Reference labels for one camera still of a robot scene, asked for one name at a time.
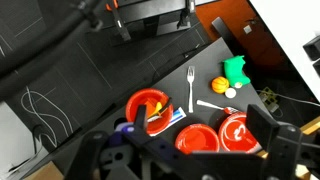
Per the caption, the silver fork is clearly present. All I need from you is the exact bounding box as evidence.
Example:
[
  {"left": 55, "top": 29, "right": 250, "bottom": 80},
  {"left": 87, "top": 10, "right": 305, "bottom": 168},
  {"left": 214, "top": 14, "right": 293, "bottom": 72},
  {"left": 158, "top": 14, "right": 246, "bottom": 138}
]
[{"left": 186, "top": 65, "right": 196, "bottom": 114}]

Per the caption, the green plastic toy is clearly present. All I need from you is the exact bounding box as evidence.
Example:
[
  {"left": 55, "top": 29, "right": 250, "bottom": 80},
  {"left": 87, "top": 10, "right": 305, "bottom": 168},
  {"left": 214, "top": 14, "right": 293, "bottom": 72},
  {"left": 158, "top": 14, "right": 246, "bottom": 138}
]
[{"left": 222, "top": 55, "right": 252, "bottom": 88}]

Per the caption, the black marker pen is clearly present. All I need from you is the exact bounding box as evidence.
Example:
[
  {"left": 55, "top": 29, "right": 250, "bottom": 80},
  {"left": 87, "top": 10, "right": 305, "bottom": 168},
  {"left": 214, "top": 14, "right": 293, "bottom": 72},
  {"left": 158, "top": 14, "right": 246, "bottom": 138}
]
[{"left": 148, "top": 97, "right": 173, "bottom": 123}]

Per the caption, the white floor cable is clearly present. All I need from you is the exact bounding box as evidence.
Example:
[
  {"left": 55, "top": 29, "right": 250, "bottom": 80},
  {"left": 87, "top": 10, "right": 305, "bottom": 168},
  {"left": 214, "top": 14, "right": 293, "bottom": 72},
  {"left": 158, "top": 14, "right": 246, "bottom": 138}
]
[{"left": 20, "top": 85, "right": 74, "bottom": 148}]

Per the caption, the white power strip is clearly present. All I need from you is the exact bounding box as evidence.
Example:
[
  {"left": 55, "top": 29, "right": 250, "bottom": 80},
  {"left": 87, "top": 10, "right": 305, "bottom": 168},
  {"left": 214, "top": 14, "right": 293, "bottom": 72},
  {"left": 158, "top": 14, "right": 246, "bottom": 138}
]
[{"left": 256, "top": 87, "right": 281, "bottom": 114}]

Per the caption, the silver spoon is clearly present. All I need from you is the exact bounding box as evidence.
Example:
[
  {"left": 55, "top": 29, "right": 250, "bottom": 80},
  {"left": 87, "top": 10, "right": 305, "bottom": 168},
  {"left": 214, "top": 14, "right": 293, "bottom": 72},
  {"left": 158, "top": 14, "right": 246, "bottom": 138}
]
[{"left": 196, "top": 99, "right": 239, "bottom": 115}]

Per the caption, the white desk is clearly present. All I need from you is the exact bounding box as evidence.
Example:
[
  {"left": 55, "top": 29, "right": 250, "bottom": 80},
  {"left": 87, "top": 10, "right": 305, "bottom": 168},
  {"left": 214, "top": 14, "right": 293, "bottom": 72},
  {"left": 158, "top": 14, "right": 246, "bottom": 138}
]
[{"left": 249, "top": 0, "right": 320, "bottom": 103}]

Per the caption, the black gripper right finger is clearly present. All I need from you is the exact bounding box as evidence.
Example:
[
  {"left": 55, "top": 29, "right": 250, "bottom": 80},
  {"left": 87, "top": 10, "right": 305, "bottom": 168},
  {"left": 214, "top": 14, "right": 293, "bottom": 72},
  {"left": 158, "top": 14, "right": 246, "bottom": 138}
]
[{"left": 245, "top": 103, "right": 304, "bottom": 180}]

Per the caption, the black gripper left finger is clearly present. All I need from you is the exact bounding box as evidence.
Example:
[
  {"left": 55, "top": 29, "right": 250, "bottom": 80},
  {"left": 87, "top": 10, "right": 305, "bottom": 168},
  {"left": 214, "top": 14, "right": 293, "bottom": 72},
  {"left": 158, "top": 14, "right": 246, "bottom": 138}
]
[{"left": 121, "top": 104, "right": 194, "bottom": 168}]

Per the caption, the orange toy ball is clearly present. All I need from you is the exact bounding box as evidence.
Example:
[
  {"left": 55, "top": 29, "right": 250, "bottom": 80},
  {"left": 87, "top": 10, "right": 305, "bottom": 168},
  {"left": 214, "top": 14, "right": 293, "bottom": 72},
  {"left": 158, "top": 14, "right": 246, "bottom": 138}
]
[{"left": 211, "top": 76, "right": 230, "bottom": 95}]

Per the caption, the red plastic bowl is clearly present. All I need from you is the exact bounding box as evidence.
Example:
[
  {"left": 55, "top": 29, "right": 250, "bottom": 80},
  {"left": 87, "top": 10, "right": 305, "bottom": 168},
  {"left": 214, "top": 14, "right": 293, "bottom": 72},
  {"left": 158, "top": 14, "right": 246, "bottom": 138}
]
[
  {"left": 218, "top": 111, "right": 263, "bottom": 154},
  {"left": 125, "top": 87, "right": 174, "bottom": 135},
  {"left": 174, "top": 123, "right": 221, "bottom": 155}
]

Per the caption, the brown cardboard piece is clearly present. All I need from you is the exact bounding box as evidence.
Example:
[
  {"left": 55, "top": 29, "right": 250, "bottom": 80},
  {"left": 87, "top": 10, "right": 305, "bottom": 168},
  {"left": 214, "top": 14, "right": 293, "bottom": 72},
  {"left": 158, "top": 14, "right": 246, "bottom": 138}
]
[{"left": 23, "top": 160, "right": 64, "bottom": 180}]

